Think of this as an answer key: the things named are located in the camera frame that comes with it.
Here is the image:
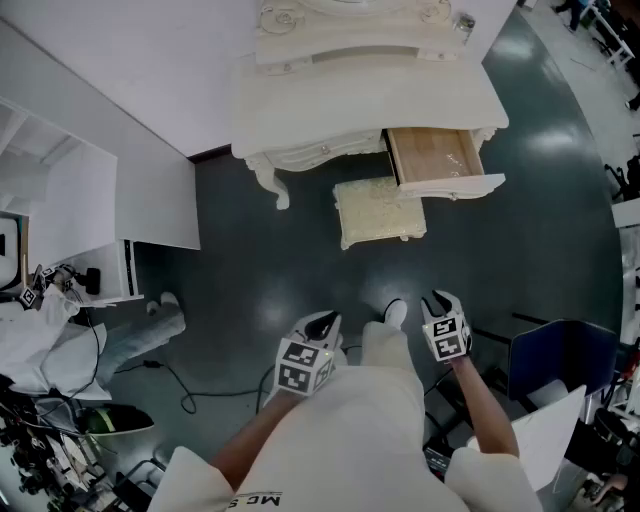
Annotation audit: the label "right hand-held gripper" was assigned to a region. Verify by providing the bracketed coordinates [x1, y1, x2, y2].
[420, 289, 473, 363]

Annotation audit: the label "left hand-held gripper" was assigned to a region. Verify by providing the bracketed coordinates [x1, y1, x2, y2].
[272, 309, 347, 400]

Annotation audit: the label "wooden drawer with white front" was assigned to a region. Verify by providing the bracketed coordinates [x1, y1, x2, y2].
[383, 126, 507, 202]

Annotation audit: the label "white ornate dressing table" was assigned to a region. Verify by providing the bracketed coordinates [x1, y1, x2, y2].
[230, 0, 510, 211]

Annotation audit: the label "person's left forearm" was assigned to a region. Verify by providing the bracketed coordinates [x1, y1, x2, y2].
[209, 389, 306, 491]

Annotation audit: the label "person's right forearm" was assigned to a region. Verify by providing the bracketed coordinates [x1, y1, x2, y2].
[447, 357, 521, 459]

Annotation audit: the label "person's white shoe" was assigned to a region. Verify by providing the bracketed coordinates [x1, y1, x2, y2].
[382, 298, 409, 329]

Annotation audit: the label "person's beige trousers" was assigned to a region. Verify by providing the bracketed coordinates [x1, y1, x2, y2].
[359, 319, 417, 374]

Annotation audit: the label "cream padded stool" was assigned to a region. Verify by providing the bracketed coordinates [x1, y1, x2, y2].
[332, 175, 428, 251]

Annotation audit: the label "person's white shirt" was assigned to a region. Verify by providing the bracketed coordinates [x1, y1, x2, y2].
[157, 364, 544, 512]

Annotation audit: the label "blue chair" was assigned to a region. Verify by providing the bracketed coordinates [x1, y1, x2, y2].
[507, 319, 621, 401]

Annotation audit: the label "crumpled clear plastic wrap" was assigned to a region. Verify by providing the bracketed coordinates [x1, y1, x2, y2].
[443, 151, 474, 177]

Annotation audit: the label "black power box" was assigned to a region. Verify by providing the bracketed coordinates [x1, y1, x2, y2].
[423, 439, 454, 483]

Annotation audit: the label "white flat board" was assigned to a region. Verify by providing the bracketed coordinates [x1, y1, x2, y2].
[467, 384, 589, 494]

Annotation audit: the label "black green device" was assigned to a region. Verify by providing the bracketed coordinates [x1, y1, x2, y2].
[79, 403, 155, 437]

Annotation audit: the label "white shelf cabinet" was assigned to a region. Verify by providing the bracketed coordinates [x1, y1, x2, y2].
[0, 97, 146, 307]

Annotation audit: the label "clear glass jar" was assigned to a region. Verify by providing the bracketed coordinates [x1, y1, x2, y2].
[452, 13, 476, 46]

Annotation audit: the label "cluttered equipment pile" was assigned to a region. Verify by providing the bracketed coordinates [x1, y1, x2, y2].
[0, 374, 119, 512]

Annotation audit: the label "white black-faced device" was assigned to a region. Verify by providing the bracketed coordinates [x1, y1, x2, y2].
[0, 212, 30, 291]

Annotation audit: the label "black metal frame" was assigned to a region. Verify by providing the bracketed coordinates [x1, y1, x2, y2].
[472, 312, 524, 349]

